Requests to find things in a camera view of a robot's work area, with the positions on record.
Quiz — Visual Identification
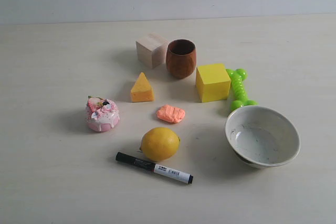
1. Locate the orange squishy lump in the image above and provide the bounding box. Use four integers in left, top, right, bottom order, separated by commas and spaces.
156, 104, 185, 123

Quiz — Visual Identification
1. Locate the yellow cheese wedge toy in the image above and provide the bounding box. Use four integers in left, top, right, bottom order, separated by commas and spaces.
130, 72, 154, 102

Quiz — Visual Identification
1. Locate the brown wooden cup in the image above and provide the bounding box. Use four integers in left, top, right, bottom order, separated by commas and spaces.
166, 39, 196, 79

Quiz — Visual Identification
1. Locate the yellow lemon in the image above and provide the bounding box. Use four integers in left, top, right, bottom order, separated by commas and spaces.
140, 127, 181, 162

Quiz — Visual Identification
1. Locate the yellow cube block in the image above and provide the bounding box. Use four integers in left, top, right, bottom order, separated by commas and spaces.
195, 63, 231, 103

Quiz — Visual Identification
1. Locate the light wooden cube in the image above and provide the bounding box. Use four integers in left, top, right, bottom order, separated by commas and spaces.
135, 33, 169, 69

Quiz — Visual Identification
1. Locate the pink cake toy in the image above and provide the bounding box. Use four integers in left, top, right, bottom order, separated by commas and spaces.
86, 96, 120, 132

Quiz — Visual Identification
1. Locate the green bone toy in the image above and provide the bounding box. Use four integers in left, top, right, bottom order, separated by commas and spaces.
226, 69, 257, 112

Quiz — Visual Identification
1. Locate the black white marker pen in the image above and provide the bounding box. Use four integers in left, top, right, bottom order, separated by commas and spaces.
115, 152, 194, 184

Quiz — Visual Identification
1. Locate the white ceramic bowl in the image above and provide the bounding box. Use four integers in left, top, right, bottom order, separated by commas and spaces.
224, 105, 301, 169

